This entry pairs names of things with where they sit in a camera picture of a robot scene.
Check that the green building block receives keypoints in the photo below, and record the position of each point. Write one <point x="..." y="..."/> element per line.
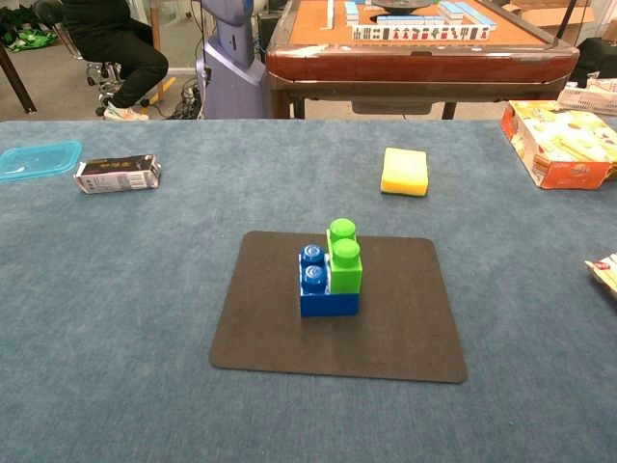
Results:
<point x="344" y="280"/>

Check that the blue building block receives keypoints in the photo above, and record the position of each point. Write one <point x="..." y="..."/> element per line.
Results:
<point x="328" y="305"/>

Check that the yellow sponge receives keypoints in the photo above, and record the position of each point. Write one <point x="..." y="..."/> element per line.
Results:
<point x="405" y="169"/>

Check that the black rectangular mat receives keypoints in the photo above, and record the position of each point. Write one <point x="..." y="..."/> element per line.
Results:
<point x="385" y="328"/>

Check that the brown mahjong table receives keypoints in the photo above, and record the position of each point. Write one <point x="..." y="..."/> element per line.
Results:
<point x="414" y="62"/>

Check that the black white small carton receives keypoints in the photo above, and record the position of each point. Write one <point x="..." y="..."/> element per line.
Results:
<point x="115" y="176"/>

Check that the blue felt table cloth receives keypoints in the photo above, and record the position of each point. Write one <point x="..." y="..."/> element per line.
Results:
<point x="96" y="289"/>

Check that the mahjong tile row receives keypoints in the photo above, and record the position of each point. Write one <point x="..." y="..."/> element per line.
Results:
<point x="424" y="33"/>

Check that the black office chair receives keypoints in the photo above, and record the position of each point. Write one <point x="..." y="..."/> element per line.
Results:
<point x="103" y="72"/>

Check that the person in black clothes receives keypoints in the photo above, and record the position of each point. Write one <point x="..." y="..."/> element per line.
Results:
<point x="120" y="48"/>

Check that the orange snack box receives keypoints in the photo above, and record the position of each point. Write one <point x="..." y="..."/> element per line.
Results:
<point x="559" y="144"/>

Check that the clear blue plastic lid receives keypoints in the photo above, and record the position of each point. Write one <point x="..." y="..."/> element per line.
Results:
<point x="38" y="159"/>

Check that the red white snack wrapper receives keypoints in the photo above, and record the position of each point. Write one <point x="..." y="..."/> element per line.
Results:
<point x="606" y="275"/>

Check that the white plastic basket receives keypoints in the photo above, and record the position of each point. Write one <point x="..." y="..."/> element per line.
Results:
<point x="583" y="99"/>

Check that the dark wooden table leg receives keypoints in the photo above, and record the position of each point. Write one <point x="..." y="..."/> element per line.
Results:
<point x="19" y="82"/>

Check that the black tripod stand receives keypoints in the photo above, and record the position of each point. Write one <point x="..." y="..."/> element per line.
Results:
<point x="564" y="24"/>

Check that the black bag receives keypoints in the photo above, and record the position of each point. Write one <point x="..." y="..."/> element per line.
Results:
<point x="598" y="58"/>

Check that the green bag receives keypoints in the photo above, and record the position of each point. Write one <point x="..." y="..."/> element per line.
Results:
<point x="24" y="41"/>

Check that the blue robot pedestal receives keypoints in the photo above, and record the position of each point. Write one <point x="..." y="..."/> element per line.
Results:
<point x="231" y="82"/>

